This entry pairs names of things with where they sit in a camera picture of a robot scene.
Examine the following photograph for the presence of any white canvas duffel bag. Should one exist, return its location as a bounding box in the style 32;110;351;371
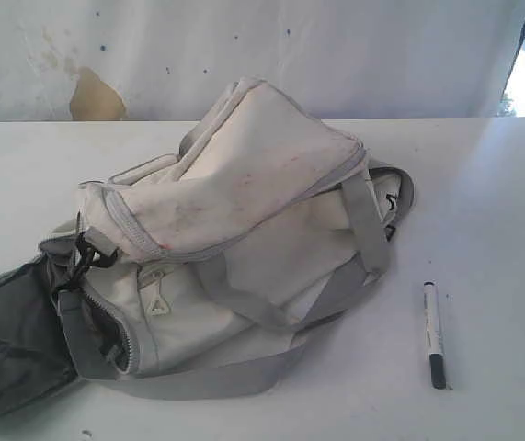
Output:
0;78;415;416

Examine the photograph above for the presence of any white black-capped marker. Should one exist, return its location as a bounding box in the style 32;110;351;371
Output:
423;281;447;390

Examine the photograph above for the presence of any grey shoulder strap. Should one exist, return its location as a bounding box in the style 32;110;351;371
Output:
54;169;416;400

